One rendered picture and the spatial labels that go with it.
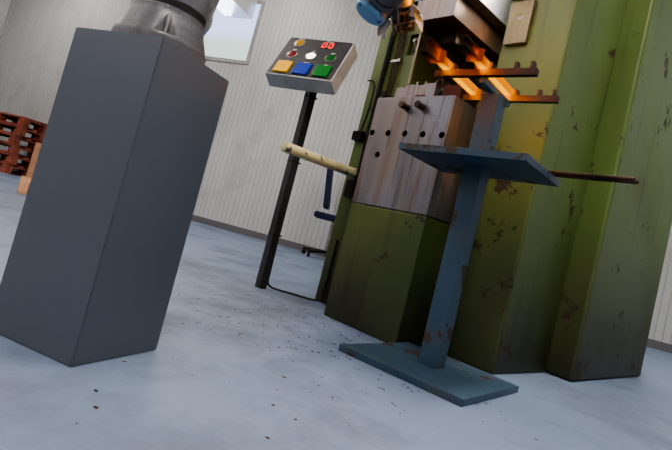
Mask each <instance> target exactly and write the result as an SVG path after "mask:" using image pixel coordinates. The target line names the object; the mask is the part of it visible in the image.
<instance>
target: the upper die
mask: <svg viewBox="0 0 672 450"><path fill-rule="evenodd" d="M418 7H419V9H420V12H421V15H422V19H423V23H424V26H423V30H424V31H425V32H427V33H428V34H429V35H430V36H432V37H433V38H434V39H435V40H437V41H438V42H439V43H441V39H442V35H443V31H444V30H451V29H457V28H459V29H460V30H461V31H462V32H463V33H464V34H468V35H469V36H470V37H471V39H472V40H473V41H474V42H475V43H476V44H477V45H478V46H479V47H481V48H484V49H485V52H486V53H488V54H489V55H490V56H491V57H492V58H493V60H498V59H499V55H500V51H501V47H502V42H503V38H504V36H503V35H502V34H501V33H500V32H499V31H498V30H497V29H496V28H495V27H494V26H493V25H492V24H491V23H490V22H489V21H488V20H487V19H486V18H485V17H484V16H483V15H482V14H480V13H479V12H478V11H477V10H476V9H475V8H474V7H473V6H472V5H471V4H470V3H469V2H468V1H467V0H422V1H419V2H418Z"/></svg>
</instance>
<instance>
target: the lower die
mask: <svg viewBox="0 0 672 450"><path fill-rule="evenodd" d="M441 87H442V86H441V85H439V84H438V83H429V82H425V84H424V85H418V82H416V85H406V86H405V87H403V88H397V89H396V93H395V97H415V95H425V96H437V95H435V91H436V90H437V89H439V88H440V89H441Z"/></svg>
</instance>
